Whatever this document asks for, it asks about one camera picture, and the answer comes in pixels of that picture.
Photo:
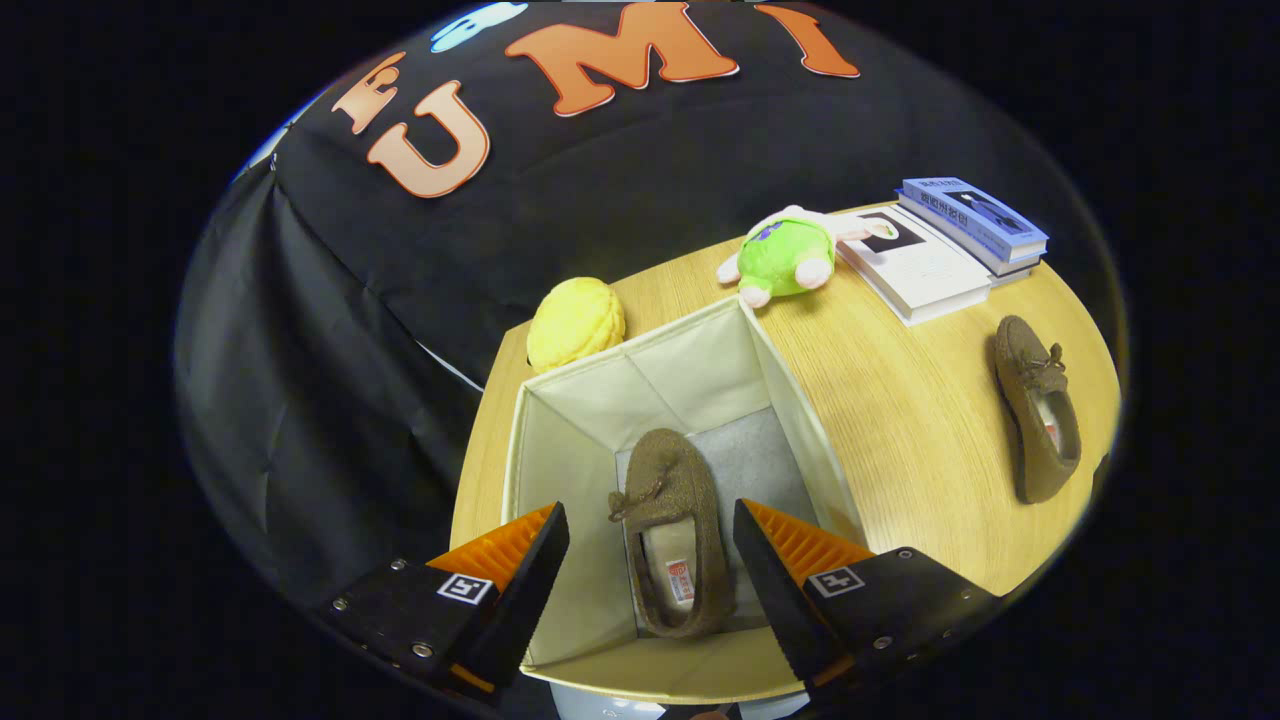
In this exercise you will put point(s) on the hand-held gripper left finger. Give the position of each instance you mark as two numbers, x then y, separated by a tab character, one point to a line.
520	600

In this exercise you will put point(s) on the yellow plush ball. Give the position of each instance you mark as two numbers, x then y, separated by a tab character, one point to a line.
575	325

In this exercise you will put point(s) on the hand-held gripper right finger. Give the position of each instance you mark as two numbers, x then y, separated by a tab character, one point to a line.
772	590

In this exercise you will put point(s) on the brown suede shoe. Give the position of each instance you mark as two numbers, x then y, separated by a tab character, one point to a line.
680	480
1020	370

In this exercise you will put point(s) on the white book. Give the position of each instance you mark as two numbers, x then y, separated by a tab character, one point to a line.
920	270

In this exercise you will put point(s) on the green plush toy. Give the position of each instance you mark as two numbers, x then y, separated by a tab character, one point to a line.
785	255

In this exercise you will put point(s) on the black backdrop cloth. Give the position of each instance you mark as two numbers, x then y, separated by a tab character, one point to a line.
330	300

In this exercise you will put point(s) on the beige fabric storage box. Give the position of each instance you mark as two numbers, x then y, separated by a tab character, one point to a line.
690	370

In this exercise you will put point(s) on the thin blue book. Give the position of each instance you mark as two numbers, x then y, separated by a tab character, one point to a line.
1010	272

